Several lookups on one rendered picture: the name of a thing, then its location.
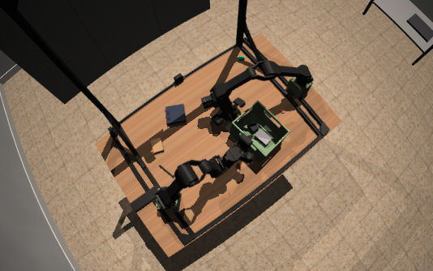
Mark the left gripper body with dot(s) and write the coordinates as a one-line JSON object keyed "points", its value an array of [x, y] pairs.
{"points": [[226, 109]]}

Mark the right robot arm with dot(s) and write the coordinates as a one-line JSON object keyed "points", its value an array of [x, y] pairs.
{"points": [[186, 177]]}

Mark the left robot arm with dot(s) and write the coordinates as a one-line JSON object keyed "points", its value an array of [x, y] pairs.
{"points": [[221, 91]]}

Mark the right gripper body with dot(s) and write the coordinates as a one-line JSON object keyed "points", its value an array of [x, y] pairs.
{"points": [[243, 142]]}

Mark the dark green plastic crate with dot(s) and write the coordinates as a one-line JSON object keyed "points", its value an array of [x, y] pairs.
{"points": [[257, 115]]}

